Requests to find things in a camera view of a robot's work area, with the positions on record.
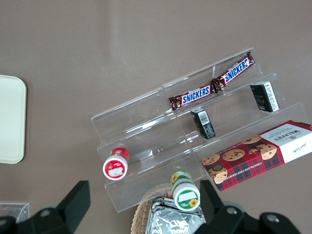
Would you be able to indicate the red tartan Walkers cookie box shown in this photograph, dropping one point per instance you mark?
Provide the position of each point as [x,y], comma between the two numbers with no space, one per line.
[256,156]

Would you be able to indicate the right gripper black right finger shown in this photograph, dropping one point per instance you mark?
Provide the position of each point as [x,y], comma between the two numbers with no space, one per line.
[226,219]

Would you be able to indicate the clear acrylic step shelf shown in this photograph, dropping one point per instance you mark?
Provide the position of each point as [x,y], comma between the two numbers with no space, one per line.
[146,136]
[234,114]

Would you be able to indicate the Snickers chocolate bar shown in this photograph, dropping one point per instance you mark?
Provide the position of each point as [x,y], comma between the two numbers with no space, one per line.
[195,95]
[235,70]

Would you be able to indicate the stack of foil containers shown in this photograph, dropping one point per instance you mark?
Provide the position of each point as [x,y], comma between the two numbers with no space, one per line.
[170,219]

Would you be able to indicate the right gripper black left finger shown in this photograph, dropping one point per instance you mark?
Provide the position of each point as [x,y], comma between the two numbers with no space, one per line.
[61,214]

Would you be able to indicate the light wicker basket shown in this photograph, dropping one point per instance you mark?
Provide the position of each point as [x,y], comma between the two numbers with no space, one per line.
[140,217]

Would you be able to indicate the clear acrylic bottle rack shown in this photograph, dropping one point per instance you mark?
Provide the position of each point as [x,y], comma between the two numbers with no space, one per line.
[14,210]

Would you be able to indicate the red lid white jar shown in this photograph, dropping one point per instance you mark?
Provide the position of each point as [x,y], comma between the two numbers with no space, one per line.
[115,165]

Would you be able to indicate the cream rectangular tray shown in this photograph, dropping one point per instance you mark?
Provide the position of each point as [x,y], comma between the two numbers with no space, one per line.
[12,119]

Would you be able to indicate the small black carton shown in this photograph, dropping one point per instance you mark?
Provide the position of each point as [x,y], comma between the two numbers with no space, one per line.
[264,96]
[203,123]

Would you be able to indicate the green lid white jar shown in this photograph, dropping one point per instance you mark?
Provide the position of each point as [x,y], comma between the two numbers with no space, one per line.
[186,195]

